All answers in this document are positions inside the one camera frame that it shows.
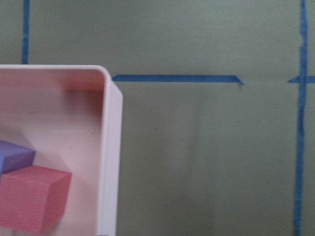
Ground red foam cube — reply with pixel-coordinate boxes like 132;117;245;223
0;166;72;235

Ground purple foam cube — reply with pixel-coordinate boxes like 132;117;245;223
0;140;35;175

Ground pink plastic bin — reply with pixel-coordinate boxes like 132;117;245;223
0;65;123;236

